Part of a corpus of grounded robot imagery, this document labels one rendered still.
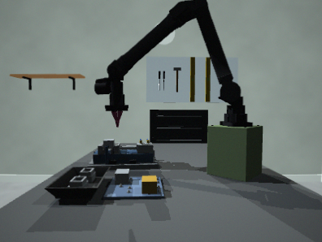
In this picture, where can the yellow block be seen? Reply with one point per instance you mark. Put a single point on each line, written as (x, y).
(149, 184)

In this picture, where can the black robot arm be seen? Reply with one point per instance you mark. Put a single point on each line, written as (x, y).
(230, 91)

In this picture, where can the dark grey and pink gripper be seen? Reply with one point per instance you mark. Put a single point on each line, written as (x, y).
(117, 107)

